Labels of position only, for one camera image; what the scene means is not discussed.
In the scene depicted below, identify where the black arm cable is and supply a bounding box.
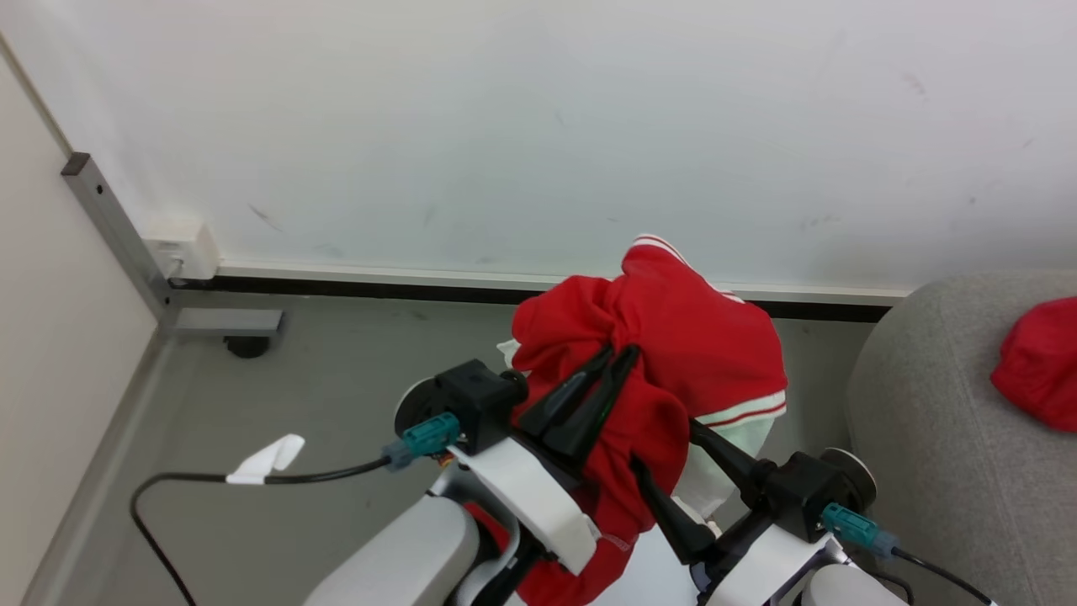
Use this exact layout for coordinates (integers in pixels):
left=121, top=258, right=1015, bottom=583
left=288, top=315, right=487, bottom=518
left=129, top=454, right=396, bottom=606
left=890, top=547, right=1000, bottom=606

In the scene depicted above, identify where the grey fabric sofa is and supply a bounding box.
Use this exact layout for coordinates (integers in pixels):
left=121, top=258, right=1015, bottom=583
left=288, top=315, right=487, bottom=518
left=846, top=271, right=1077, bottom=606

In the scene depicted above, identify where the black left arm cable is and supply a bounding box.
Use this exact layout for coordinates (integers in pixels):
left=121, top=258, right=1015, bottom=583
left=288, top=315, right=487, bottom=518
left=129, top=454, right=396, bottom=606

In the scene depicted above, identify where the plain red garment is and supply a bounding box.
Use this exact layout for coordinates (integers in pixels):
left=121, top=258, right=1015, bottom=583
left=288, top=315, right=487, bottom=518
left=990, top=296, right=1077, bottom=433

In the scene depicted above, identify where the teal left cable connector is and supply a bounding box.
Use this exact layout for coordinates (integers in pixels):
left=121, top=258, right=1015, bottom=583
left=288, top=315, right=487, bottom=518
left=383, top=412, right=462, bottom=470

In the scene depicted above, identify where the teal right cable connector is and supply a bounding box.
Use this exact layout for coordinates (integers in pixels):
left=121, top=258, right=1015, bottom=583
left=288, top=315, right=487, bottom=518
left=822, top=502, right=900, bottom=561

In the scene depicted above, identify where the black baseboard strip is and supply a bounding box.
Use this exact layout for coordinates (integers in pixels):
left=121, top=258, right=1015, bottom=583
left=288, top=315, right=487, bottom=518
left=168, top=275, right=893, bottom=325

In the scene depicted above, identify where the teal cable connector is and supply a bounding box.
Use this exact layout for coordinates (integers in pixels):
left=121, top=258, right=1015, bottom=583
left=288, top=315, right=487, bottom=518
left=822, top=502, right=900, bottom=561
left=383, top=412, right=462, bottom=470

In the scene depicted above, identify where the cream partition panel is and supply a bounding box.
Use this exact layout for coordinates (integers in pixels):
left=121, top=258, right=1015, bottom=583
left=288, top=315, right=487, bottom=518
left=0, top=38, right=165, bottom=606

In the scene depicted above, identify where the grey metal frame leg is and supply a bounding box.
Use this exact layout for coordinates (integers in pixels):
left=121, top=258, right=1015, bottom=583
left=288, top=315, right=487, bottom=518
left=61, top=152, right=284, bottom=339

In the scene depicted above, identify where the red jacket with white trim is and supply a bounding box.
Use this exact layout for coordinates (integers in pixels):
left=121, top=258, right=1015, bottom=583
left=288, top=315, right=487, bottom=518
left=467, top=234, right=788, bottom=606

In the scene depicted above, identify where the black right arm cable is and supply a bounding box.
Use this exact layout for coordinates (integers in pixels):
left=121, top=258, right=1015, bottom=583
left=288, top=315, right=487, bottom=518
left=890, top=547, right=1000, bottom=606

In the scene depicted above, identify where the white cable tag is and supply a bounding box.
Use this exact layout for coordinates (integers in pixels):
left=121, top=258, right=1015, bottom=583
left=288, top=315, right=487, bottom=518
left=225, top=433, right=305, bottom=486

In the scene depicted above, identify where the white wall outlet box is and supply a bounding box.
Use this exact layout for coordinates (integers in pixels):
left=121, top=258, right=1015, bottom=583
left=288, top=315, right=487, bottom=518
left=145, top=221, right=221, bottom=282

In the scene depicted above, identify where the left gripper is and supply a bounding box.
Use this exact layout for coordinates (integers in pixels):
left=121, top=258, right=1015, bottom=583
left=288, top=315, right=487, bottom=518
left=448, top=345, right=642, bottom=576

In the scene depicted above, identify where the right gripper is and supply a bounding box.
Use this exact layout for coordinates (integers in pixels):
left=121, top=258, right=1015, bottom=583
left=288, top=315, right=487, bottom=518
left=631, top=419, right=830, bottom=606

